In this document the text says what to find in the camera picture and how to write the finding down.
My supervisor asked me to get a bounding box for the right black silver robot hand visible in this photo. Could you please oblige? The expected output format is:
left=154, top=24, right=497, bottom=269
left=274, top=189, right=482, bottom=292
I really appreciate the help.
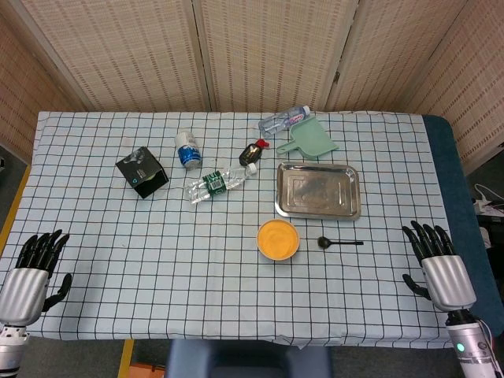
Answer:
left=401, top=220, right=477, bottom=312

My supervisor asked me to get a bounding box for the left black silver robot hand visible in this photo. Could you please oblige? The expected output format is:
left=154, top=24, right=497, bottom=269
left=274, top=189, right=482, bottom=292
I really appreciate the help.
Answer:
left=0, top=229, right=73, bottom=327

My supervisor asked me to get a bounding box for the black spoon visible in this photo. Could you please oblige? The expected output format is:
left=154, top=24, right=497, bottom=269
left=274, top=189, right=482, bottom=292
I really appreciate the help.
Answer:
left=317, top=235, right=365, bottom=251

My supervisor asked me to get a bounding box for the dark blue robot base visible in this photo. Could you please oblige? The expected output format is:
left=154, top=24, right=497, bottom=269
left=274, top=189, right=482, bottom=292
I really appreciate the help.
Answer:
left=165, top=337, right=334, bottom=378

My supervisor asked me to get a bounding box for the stainless steel tray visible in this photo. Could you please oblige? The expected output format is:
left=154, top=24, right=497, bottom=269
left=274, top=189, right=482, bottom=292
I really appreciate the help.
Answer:
left=274, top=161, right=362, bottom=221

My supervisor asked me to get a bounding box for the white bowl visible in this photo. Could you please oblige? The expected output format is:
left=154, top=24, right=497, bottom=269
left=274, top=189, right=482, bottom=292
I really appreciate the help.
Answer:
left=256, top=218, right=301, bottom=263

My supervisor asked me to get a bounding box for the blue checked tablecloth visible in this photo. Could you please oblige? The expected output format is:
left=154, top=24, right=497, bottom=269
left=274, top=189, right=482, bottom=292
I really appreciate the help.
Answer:
left=0, top=109, right=469, bottom=350

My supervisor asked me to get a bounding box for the orange object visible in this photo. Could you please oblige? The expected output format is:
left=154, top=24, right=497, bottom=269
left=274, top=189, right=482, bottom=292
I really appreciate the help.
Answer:
left=128, top=362, right=166, bottom=378

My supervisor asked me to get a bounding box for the black cardboard box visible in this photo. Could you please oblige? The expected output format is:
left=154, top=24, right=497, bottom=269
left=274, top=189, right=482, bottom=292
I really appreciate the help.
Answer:
left=115, top=146, right=170, bottom=200

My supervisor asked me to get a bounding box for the green plastic dustpan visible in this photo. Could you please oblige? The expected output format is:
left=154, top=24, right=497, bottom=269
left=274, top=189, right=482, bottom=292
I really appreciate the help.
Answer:
left=275, top=116, right=340, bottom=159

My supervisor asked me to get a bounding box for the small white blue bottle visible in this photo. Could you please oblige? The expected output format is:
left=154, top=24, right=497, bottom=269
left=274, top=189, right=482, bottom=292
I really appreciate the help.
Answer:
left=174, top=131, right=204, bottom=171

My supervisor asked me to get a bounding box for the clear bottle green label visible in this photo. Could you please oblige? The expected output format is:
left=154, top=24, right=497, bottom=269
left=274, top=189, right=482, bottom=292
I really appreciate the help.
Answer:
left=184, top=163, right=259, bottom=205

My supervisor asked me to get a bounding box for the clear bottle pink label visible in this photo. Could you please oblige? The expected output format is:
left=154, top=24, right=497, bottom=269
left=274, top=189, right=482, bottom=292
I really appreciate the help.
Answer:
left=258, top=105, right=312, bottom=138

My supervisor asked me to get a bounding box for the small black bottle red cap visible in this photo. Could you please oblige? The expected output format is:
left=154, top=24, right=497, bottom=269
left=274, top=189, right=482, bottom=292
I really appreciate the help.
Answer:
left=238, top=138, right=272, bottom=166

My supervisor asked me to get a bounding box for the woven folding screen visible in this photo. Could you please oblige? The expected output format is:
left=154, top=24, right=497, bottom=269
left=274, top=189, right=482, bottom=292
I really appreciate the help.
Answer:
left=0, top=0, right=504, bottom=174

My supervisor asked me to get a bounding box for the white cables and power strip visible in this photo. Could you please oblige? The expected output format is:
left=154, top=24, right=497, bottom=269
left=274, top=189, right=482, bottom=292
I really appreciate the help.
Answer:
left=472, top=183, right=504, bottom=217

